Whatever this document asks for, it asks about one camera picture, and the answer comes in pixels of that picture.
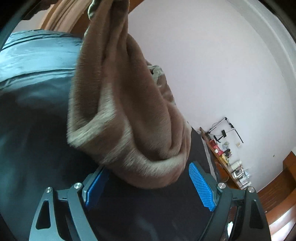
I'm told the grey-brown fleece garment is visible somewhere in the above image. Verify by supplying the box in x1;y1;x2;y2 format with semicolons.
67;1;192;189

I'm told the brown wooden wardrobe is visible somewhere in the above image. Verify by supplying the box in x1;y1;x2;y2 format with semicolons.
258;152;295;240

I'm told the wooden desk with clutter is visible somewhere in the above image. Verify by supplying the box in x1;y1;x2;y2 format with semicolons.
199;127;251;190

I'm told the black desk lamp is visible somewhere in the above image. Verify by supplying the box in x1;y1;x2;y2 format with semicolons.
209;116;244;144

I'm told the dark blue bed cover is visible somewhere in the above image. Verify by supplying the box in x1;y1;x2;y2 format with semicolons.
1;30;211;240

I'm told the brown wooden door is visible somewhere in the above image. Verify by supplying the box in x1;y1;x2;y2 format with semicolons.
70;0;144;38

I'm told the beige curtain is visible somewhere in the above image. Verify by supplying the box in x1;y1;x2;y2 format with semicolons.
40;0;92;37

